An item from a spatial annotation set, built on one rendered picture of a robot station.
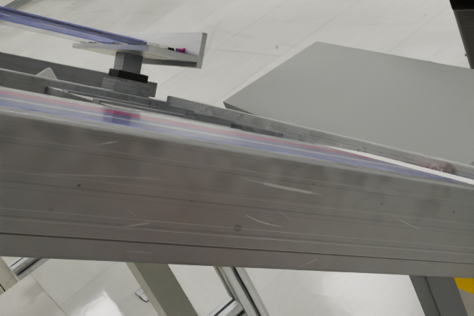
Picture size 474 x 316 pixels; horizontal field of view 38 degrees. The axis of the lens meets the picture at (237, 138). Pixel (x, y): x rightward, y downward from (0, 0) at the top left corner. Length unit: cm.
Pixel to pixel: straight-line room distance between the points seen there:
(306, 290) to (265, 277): 15
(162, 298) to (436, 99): 73
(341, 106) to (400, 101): 10
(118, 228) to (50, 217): 3
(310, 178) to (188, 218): 8
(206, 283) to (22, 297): 98
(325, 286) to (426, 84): 78
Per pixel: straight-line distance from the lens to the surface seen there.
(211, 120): 90
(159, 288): 146
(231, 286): 126
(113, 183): 32
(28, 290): 105
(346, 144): 74
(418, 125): 99
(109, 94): 105
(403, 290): 165
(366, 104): 110
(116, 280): 219
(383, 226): 42
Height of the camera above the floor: 109
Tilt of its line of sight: 25 degrees down
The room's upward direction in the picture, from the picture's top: 26 degrees counter-clockwise
